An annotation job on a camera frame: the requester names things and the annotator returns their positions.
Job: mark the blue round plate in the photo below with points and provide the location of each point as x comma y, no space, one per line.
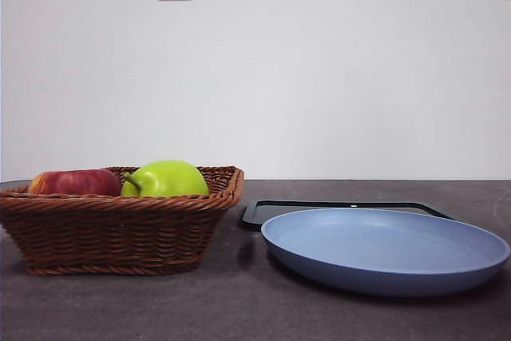
379,245

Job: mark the brown wicker basket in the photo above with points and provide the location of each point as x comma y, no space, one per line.
120,233

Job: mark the black rectangular tray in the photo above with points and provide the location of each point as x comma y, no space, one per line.
253,219

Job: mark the green pear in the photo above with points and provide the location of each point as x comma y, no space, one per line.
171,179

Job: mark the red apple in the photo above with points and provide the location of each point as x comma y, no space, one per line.
76,183

